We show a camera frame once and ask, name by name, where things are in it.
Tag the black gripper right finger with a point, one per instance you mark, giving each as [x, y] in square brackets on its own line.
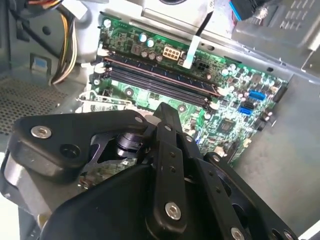
[212, 182]

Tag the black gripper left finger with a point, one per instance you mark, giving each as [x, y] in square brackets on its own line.
[75, 125]

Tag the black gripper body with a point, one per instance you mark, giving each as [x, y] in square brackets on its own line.
[107, 212]

